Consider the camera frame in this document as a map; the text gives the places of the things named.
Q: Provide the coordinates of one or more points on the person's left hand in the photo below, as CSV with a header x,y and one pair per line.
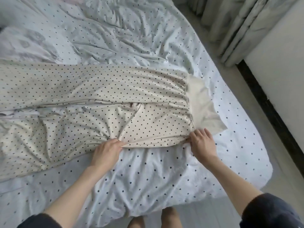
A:
x,y
107,154

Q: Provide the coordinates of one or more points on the person's right hand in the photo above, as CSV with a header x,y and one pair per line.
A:
x,y
204,147

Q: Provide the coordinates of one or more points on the cream polka dot trousers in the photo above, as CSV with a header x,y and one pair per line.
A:
x,y
95,92

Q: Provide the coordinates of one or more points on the cream patterned pyjama top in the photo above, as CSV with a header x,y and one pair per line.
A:
x,y
23,45

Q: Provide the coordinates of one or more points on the person's right forearm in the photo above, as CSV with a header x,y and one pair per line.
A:
x,y
232,182

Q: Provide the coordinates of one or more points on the person's left forearm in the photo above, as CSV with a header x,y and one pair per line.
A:
x,y
76,197

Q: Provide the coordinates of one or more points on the person's lower leg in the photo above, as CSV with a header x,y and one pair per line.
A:
x,y
136,222
171,218

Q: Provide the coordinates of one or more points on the person's black right sleeve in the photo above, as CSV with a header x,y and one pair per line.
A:
x,y
270,213

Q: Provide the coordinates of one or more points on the person's black sleeve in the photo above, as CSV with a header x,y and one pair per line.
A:
x,y
270,213
40,221

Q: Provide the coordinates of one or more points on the person's black left sleeve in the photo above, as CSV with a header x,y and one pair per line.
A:
x,y
40,221

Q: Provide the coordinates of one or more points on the white dotted bed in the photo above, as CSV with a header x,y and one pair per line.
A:
x,y
142,35

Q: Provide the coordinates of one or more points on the striped beige curtain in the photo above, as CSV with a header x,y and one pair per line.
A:
x,y
237,21

